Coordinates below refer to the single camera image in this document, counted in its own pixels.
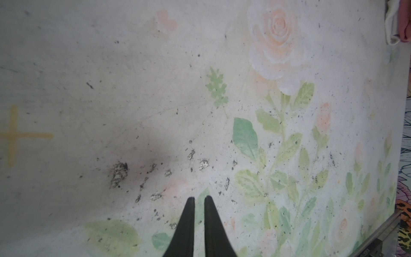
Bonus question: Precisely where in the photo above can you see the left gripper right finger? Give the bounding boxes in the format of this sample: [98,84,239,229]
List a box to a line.
[204,196,237,257]

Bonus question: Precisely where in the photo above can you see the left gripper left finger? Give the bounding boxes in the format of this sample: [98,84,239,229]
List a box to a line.
[163,197,195,257]

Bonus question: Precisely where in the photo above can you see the aluminium front rail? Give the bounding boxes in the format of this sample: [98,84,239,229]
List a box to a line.
[350,210,401,257]

